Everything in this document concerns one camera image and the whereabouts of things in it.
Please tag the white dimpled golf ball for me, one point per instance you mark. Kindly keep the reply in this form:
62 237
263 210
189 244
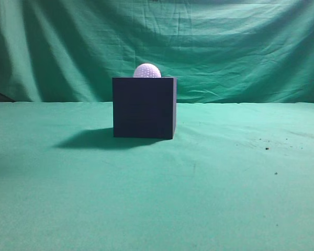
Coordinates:
147 70

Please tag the dark navy cube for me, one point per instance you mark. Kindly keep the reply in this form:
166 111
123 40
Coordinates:
144 107

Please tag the green table cloth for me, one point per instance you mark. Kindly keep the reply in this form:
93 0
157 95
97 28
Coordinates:
234 177

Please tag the green backdrop cloth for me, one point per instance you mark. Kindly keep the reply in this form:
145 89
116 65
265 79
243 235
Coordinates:
219 51

